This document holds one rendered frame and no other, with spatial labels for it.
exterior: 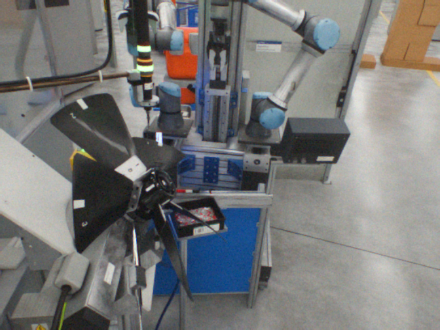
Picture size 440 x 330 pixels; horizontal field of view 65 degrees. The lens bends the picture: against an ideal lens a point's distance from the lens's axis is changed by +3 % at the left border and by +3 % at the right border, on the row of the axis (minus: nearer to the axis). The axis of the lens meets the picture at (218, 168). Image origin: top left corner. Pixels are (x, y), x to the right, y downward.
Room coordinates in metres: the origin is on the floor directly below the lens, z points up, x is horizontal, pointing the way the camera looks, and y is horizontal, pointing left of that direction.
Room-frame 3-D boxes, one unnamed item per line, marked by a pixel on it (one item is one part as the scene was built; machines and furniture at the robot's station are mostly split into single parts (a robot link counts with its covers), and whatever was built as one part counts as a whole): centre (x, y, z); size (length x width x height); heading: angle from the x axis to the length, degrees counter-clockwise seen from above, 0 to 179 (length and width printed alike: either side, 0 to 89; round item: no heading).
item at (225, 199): (1.35, 0.17, 0.82); 0.90 x 0.04 x 0.08; 96
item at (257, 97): (1.71, -0.21, 1.20); 0.13 x 0.12 x 0.14; 11
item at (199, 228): (1.19, 0.08, 0.85); 0.22 x 0.17 x 0.07; 112
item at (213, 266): (1.35, 0.17, 0.45); 0.82 x 0.02 x 0.66; 96
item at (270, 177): (1.40, -0.26, 0.96); 0.03 x 0.03 x 0.20; 6
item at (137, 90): (0.97, 0.24, 1.50); 0.09 x 0.07 x 0.10; 131
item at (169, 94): (1.75, 0.29, 1.20); 0.13 x 0.12 x 0.14; 100
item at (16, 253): (0.90, 0.72, 0.87); 0.15 x 0.09 x 0.02; 2
